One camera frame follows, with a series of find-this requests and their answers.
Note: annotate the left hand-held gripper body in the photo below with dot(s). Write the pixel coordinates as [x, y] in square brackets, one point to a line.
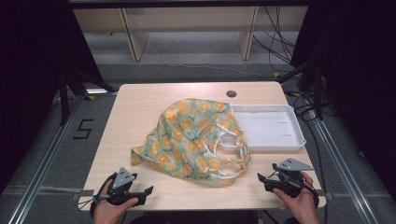
[122, 183]

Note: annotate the orange print shopping bag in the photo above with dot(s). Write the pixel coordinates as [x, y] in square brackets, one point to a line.
[183, 137]

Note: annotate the person's right hand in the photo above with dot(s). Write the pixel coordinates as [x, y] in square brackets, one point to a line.
[299, 205]

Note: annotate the white plastic tray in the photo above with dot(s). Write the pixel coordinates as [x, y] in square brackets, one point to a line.
[267, 130]

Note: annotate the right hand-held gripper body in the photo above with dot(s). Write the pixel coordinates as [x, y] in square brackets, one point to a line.
[289, 177]

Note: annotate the black metal stand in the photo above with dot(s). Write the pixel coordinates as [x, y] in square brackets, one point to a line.
[67, 93]
[316, 84]

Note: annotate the dark curtain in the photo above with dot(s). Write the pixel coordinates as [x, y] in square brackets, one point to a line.
[361, 77]
[31, 77]

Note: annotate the light wooden desk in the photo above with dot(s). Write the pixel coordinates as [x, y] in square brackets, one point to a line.
[186, 21]

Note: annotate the person's left hand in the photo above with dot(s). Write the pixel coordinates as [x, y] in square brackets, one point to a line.
[109, 211]

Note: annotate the aluminium floor rail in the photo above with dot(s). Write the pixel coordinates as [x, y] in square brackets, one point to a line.
[46, 161]
[341, 168]

